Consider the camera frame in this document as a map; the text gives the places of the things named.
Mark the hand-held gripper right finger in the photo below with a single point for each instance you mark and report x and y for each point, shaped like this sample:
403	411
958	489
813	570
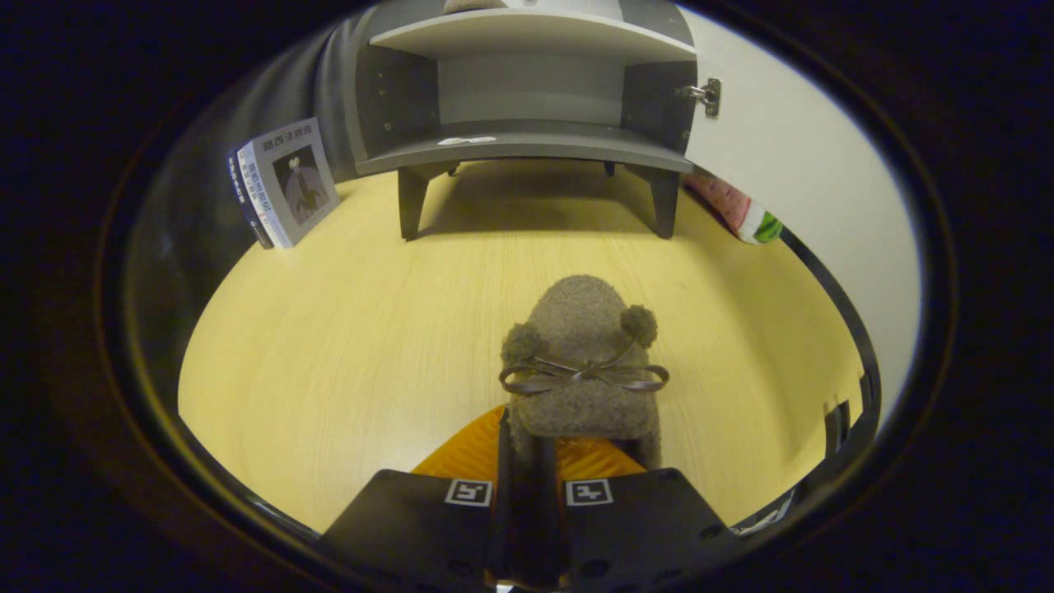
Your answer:
550	535

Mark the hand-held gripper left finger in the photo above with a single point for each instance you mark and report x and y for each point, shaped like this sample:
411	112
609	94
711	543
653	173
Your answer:
504	527

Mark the grey shoe cabinet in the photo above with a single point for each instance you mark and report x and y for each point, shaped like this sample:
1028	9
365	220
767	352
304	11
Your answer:
527	144

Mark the white shoe cabinet door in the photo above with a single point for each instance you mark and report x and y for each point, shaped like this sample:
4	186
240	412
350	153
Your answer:
807	165

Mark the metal cabinet door hinge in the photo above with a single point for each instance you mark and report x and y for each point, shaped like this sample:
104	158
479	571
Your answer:
710	95

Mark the small black block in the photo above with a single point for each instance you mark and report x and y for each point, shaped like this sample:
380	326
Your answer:
837	428

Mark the watermelon slice plush toy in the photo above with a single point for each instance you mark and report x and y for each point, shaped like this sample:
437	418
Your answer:
741	212

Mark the white cover book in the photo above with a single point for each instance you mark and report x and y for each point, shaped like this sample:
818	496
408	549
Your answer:
296	181

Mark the dark blue book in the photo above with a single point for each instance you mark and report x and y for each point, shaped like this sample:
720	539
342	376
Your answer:
240	193

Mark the black backdrop cloth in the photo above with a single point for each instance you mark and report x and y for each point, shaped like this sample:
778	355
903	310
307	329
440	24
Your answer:
189	214

